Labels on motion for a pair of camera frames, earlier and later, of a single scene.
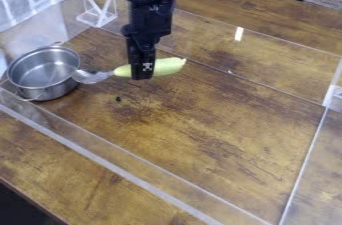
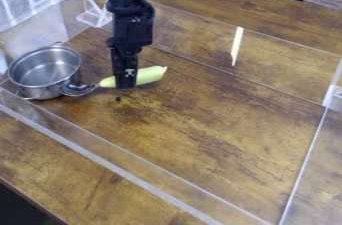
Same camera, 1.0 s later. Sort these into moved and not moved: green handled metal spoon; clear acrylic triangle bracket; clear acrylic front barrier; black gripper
Moved: black gripper; green handled metal spoon
Not moved: clear acrylic front barrier; clear acrylic triangle bracket
